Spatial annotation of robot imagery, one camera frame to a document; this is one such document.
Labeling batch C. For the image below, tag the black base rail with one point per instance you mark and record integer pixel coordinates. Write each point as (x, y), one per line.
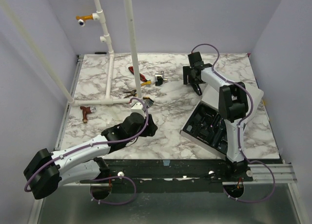
(166, 176)

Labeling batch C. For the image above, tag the orange faucet on pipe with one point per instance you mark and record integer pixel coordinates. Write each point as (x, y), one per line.
(82, 19)

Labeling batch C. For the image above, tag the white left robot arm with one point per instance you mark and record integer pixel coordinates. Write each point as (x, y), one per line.
(47, 171)

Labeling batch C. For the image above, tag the white hair clipper kit box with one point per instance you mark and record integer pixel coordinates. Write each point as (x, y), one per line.
(206, 128)

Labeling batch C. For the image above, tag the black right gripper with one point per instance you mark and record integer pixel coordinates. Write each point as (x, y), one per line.
(189, 74)

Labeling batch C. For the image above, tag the clear black clipper guard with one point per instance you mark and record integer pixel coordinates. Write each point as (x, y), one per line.
(148, 101)

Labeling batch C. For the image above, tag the yellow handled pliers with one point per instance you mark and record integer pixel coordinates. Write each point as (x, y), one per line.
(130, 94)

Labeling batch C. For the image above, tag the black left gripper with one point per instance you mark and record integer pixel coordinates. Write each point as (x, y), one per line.
(150, 129)

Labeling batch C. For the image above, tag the yellow wire brush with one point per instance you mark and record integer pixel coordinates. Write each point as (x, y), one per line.
(147, 83)

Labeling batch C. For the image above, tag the brown garden faucet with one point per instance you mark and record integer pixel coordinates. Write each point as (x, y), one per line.
(86, 111)

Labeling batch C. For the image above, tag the white PVC pipe frame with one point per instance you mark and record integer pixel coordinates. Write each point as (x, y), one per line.
(105, 38)

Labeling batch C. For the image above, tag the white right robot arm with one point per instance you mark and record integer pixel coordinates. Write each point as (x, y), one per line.
(234, 101)

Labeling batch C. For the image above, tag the chrome faucet fitting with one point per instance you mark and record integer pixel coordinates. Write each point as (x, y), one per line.
(160, 79)

